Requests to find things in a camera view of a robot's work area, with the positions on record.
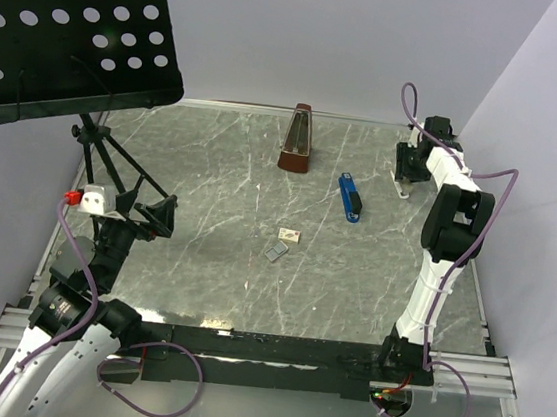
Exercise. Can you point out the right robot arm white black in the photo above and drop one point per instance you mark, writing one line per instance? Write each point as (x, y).
(451, 235)

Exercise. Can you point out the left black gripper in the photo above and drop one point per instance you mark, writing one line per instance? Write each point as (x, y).
(160, 215)

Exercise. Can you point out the aluminium frame rail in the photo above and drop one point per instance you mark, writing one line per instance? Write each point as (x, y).
(486, 376)

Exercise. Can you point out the black music stand tripod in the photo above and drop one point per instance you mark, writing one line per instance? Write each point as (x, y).
(93, 137)

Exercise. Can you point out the blue metal stapler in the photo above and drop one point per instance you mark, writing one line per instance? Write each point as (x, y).
(352, 202)

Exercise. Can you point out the small beige white stapler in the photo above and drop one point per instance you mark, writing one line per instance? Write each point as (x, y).
(403, 187)

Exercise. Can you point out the white staple box sleeve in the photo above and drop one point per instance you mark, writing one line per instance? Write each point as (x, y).
(289, 235)

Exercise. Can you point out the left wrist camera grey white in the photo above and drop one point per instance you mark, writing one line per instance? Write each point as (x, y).
(95, 199)

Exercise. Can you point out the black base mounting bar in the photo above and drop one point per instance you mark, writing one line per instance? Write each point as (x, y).
(248, 359)

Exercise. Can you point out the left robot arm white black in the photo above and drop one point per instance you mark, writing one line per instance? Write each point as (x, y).
(71, 330)

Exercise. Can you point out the white staple box tray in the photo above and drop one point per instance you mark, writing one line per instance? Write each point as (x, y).
(276, 251)

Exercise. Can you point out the black perforated music stand desk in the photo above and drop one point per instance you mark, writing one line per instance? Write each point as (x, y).
(63, 57)

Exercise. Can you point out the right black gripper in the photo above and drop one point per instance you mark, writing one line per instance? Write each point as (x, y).
(403, 150)

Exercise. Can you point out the brown wooden metronome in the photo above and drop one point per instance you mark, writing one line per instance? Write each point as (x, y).
(296, 150)

